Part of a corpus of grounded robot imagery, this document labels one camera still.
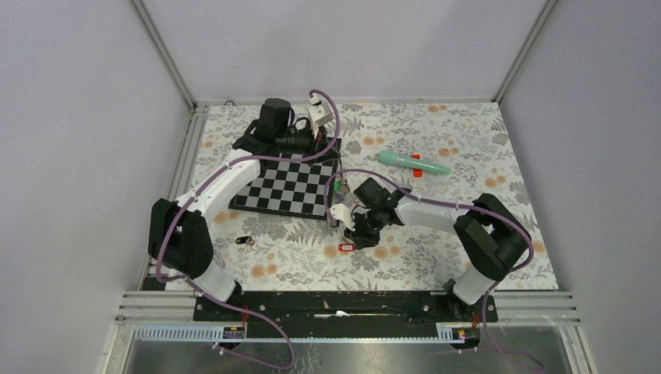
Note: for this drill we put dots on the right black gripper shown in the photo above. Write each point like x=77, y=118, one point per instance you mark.
x=360, y=239

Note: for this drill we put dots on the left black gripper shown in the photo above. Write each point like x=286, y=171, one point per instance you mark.
x=331, y=153

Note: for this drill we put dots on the key with red tag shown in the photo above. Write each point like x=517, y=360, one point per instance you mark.
x=346, y=247

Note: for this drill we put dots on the keyring with coloured key tags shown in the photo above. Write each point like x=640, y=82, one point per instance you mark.
x=338, y=184

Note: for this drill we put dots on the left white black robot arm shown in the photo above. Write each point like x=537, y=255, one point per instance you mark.
x=179, y=236

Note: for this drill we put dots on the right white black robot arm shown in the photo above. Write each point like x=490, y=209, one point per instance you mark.
x=491, y=236

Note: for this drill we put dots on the black white chessboard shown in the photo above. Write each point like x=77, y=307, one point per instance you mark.
x=287, y=189

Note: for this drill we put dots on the mint green flashlight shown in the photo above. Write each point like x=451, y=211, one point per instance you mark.
x=395, y=159

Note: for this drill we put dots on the key with black tag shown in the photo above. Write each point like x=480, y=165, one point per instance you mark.
x=245, y=240

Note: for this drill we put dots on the floral patterned table mat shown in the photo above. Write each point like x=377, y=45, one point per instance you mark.
x=297, y=254

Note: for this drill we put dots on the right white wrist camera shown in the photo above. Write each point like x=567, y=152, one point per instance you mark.
x=339, y=215

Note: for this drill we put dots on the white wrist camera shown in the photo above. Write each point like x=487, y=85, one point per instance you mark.
x=319, y=112
x=339, y=215

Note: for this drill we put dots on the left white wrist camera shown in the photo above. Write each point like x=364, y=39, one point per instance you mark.
x=319, y=112

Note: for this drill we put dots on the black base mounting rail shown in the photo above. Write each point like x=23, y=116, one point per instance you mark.
x=345, y=314

